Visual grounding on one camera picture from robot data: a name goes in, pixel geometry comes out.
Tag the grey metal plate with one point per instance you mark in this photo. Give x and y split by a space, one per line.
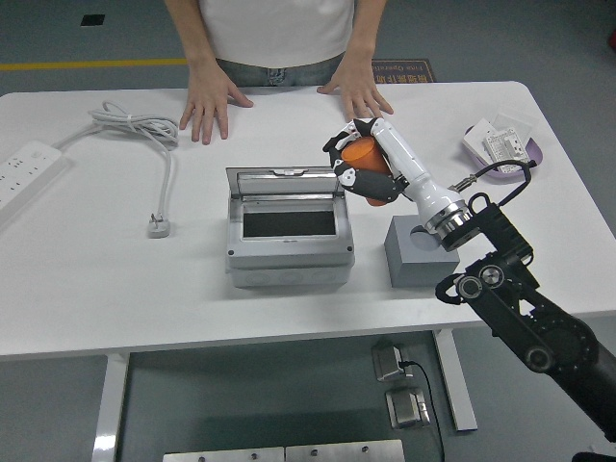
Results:
344 452
223 455

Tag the person's right hand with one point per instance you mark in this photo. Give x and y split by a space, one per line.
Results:
209 101

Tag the metal floor socket box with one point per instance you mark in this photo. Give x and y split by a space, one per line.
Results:
406 409
387 363

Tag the white table leg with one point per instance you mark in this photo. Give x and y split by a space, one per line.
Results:
110 409
457 385

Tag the white power strip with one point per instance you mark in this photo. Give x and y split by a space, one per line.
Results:
24 168

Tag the dark floor sign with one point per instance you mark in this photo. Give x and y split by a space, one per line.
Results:
409 72

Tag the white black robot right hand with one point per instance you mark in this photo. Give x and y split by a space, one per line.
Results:
404 154

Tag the yellow floor tape line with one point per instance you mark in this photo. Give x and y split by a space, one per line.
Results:
96 64

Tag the grey plastic enclosure box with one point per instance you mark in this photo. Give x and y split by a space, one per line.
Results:
289 262

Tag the orange cylindrical battery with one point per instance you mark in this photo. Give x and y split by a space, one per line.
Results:
363 154

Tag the black floor outlet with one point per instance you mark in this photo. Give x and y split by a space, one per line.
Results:
93 20

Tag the purple plastic tray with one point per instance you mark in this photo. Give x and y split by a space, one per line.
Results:
536 151

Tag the person's left hand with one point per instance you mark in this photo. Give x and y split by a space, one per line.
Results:
358 89

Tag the grey cube holder block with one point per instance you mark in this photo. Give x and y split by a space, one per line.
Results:
418 274

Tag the person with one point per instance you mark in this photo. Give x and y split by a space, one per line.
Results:
274 29

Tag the white socket module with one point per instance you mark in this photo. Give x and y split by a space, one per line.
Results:
505 146

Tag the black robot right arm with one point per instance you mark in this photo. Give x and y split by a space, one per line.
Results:
553 332

